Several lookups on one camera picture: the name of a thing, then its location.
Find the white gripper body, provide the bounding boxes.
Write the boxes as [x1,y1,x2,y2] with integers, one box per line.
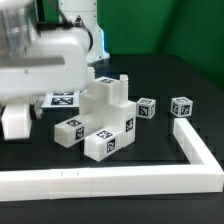
[0,28,89,97]

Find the white chair seat part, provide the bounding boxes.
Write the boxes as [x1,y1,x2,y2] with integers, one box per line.
[79,67,136,147]

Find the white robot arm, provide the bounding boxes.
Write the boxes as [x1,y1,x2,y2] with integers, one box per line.
[0,0,91,98]

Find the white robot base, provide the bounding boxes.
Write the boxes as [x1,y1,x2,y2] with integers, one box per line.
[58,0,110,63]

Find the white tag sheet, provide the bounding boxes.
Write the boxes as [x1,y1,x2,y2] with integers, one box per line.
[42,91,80,108]

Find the white tagged cube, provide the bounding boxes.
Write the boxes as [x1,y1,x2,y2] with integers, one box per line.
[136,98,156,119]
[170,96,193,117]

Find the white U-shaped frame fence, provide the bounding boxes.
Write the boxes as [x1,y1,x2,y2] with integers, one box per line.
[0,118,224,202]

